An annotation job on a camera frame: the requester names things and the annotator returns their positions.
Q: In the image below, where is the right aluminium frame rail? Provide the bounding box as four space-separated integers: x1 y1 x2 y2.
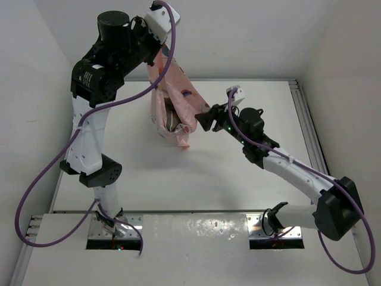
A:
288 80 330 175

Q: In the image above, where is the aluminium frame rail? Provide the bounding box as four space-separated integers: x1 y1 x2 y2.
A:
121 77 298 82
10 215 43 286
288 80 330 175

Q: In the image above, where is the metal base plate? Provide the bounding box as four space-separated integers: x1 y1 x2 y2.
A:
88 216 140 241
246 214 304 240

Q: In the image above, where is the pink cartoon pillowcase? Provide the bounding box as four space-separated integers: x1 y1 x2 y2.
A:
151 58 210 149

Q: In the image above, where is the white front cover board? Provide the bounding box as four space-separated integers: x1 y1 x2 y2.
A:
23 214 367 285

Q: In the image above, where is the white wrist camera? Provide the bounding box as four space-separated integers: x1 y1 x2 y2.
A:
226 85 245 106
143 2 171 45

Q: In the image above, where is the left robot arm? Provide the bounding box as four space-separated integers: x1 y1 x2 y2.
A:
60 11 171 229

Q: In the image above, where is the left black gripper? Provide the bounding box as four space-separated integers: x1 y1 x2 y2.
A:
114 15 165 77

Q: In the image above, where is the left aluminium frame rail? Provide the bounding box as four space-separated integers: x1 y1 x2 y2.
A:
10 215 43 286

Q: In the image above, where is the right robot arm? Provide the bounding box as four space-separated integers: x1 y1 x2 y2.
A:
195 104 361 241

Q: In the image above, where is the rear aluminium frame rail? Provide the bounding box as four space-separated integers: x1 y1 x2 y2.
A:
121 77 298 82

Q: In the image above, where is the grey pillow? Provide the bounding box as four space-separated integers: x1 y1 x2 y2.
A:
165 104 182 132

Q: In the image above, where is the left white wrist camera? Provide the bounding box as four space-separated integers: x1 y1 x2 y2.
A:
143 2 171 45

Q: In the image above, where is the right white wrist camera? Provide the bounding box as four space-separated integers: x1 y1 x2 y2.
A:
226 85 245 106

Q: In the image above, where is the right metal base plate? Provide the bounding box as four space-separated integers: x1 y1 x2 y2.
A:
246 214 304 240

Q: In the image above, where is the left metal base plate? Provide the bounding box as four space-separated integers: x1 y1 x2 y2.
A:
88 216 140 241

